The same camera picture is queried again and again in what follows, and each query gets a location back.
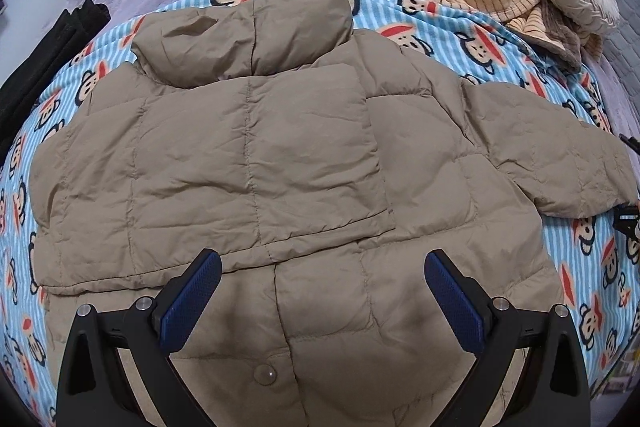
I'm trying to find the monkey print striped blanket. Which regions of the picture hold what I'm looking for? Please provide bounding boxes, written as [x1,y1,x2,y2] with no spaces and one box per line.
[0,0,640,427]

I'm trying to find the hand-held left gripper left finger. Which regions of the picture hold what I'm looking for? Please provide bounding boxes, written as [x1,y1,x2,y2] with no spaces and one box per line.
[55,248,223,427]

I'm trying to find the black cloth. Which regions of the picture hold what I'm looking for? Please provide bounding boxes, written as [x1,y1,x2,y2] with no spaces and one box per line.
[0,0,111,158]

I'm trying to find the khaki puffer jacket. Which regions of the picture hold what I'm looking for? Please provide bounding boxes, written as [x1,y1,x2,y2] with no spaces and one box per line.
[27,0,638,427]

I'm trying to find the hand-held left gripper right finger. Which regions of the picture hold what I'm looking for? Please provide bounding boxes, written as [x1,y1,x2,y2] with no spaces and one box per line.
[423,248,593,427]

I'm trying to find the grey quilted bed cover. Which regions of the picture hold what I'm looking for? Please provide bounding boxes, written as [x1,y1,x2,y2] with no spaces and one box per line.
[520,0,640,142]

